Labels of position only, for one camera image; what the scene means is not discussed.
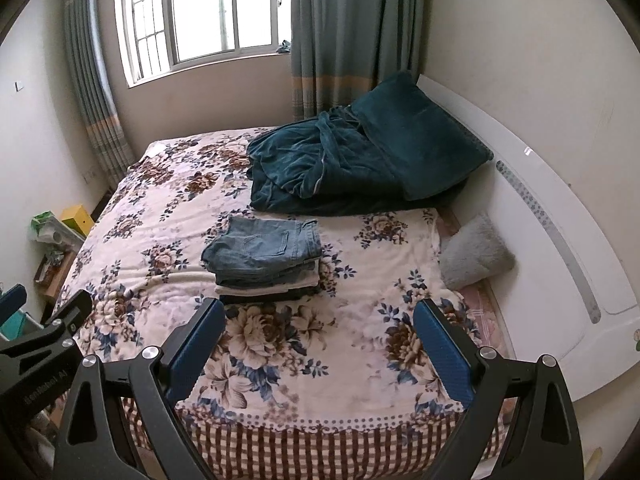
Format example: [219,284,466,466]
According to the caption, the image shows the teal curtain beside headboard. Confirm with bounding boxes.
[289,0,437,124]

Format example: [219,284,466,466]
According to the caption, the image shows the wooden nightstand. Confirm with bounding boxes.
[32,249,79,312]

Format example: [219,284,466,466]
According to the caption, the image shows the pink mattress sheet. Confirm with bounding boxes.
[439,205,517,361]

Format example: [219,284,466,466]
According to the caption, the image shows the white headboard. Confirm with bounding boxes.
[415,74,640,404]

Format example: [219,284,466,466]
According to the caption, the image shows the yellow box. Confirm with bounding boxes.
[60,203,96,239]

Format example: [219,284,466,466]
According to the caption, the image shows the folded light blue pants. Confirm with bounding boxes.
[214,256,322,288]

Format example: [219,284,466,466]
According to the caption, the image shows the teal pillow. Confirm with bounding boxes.
[350,71,495,201]

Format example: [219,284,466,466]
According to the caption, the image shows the floral blanket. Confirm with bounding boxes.
[52,127,507,433]

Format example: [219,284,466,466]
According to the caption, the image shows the teal storage box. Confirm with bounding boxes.
[0,310,32,344]

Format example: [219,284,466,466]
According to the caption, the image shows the checked bed sheet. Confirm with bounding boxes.
[122,394,507,477]

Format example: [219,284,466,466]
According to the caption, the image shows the blue jeans pants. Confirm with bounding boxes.
[201,216,324,277]

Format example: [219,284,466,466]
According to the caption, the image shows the window with white frame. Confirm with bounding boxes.
[114,0,294,89]

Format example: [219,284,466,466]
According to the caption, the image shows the folded dark pants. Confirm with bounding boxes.
[218,287,321,307]

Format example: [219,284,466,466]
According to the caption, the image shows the teal curtain beside wall socket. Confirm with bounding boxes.
[62,0,136,187]

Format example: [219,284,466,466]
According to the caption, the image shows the grey fluffy pillow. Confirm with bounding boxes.
[439,212,516,291]

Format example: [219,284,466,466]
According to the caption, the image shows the teal velvet blanket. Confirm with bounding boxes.
[247,105,468,217]

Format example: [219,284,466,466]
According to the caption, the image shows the green and white bag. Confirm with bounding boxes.
[29,209,86,252]

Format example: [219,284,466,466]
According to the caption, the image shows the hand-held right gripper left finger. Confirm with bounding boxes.
[52,297,227,480]

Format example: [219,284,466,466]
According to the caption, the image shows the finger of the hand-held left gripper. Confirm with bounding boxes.
[0,283,27,329]
[37,290,94,347]

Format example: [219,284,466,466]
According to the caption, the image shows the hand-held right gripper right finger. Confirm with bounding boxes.
[412,298,586,480]

